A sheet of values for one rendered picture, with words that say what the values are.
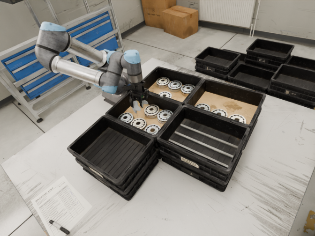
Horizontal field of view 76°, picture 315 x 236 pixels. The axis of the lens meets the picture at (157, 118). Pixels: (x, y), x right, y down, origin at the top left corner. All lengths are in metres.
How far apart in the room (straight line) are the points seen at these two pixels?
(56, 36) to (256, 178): 1.30
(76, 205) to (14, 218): 1.20
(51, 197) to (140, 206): 0.54
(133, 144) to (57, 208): 0.54
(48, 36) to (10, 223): 1.75
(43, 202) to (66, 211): 0.17
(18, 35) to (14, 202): 2.31
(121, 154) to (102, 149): 0.13
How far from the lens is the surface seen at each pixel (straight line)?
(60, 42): 1.26
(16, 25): 3.69
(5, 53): 2.78
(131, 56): 0.99
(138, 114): 1.36
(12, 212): 2.47
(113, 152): 1.21
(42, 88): 3.02
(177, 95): 1.46
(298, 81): 2.32
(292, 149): 1.42
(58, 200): 1.36
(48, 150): 1.63
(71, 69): 1.15
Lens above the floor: 1.76
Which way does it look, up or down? 45 degrees down
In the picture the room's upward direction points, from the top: 11 degrees counter-clockwise
